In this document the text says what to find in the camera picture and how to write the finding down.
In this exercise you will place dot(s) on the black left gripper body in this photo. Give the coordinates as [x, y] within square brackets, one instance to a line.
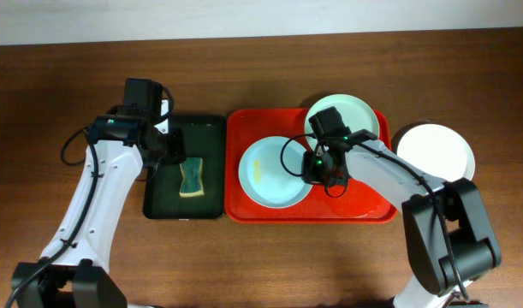
[173, 148]

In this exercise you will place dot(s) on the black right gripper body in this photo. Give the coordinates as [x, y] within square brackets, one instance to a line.
[317, 169]

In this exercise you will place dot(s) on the yellow green sponge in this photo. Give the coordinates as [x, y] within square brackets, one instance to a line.
[191, 173]

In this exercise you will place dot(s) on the light blue plate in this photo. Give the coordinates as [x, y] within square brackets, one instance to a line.
[263, 178]

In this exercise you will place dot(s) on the white plate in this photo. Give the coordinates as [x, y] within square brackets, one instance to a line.
[436, 150]

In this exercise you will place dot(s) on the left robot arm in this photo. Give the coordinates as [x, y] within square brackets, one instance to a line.
[73, 269]

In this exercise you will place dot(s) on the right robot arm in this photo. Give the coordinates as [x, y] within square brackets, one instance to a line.
[450, 240]

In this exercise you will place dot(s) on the black plastic tray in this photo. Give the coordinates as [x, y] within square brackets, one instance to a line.
[204, 137]

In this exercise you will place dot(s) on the red plastic tray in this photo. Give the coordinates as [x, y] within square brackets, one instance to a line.
[359, 204]

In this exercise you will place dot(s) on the green plate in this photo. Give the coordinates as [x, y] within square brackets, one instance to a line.
[356, 114]

